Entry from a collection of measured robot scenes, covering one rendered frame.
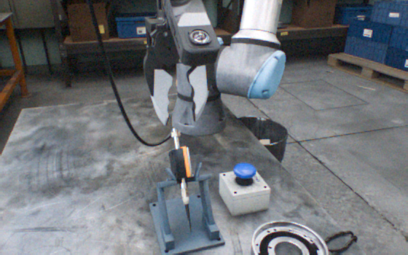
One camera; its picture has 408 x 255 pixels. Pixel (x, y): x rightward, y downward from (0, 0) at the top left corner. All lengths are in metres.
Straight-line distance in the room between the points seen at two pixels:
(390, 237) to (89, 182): 1.54
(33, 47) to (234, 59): 3.75
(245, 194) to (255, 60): 0.32
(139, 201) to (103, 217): 0.07
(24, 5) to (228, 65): 3.45
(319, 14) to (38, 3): 3.17
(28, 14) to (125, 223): 3.61
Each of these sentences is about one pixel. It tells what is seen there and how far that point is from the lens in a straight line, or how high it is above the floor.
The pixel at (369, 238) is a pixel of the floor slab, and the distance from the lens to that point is 1.91.
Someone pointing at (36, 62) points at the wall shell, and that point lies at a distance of 4.45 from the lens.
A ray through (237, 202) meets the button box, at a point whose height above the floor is 0.83.
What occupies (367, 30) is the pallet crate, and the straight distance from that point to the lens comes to 4.52.
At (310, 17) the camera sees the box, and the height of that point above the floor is 0.58.
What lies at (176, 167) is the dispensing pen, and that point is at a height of 0.92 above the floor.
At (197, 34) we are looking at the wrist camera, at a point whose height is 1.13.
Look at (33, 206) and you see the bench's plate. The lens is 0.71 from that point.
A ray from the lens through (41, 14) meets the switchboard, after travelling 4.09.
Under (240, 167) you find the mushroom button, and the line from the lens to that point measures 0.61.
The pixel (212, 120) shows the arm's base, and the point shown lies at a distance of 0.87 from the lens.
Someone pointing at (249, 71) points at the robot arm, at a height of 0.98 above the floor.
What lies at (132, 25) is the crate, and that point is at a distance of 3.84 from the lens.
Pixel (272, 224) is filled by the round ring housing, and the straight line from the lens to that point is 0.56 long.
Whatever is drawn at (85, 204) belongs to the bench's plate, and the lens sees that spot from 0.68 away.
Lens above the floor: 1.20
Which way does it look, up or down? 26 degrees down
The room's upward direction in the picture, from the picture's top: straight up
